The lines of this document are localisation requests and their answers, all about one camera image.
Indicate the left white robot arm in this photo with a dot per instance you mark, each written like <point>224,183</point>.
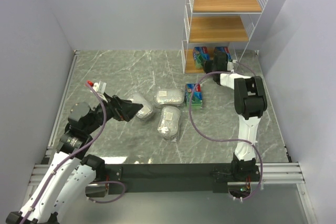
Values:
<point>72,169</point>

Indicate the silver sponge pack top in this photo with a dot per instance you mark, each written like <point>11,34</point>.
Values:
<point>169,97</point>

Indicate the blue green sponge pack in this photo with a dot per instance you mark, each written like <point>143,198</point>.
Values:
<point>193,95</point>
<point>200,55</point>
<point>228,52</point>

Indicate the aluminium rail frame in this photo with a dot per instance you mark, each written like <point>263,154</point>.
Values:
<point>206,134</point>

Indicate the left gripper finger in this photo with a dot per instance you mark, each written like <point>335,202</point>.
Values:
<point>126,104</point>
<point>129,110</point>

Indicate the white wire wooden shelf rack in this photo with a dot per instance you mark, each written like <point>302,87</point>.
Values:
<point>214,23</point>

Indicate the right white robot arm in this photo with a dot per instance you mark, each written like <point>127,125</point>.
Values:
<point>250,103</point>

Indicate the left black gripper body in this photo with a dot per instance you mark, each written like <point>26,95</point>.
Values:
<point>117,108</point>

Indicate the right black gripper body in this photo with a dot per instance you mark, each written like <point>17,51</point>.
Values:
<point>210,65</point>

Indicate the silver sponge pack left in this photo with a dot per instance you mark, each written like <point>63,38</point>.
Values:
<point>147,110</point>

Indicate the silver sponge pack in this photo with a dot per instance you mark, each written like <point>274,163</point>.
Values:
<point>147,110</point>
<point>169,97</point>
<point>169,123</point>

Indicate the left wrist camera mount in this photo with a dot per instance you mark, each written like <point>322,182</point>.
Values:
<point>99,88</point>

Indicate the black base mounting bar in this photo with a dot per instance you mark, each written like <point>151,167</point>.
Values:
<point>157,178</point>

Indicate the silver sponge pack lower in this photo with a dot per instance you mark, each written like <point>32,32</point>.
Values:
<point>169,123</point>

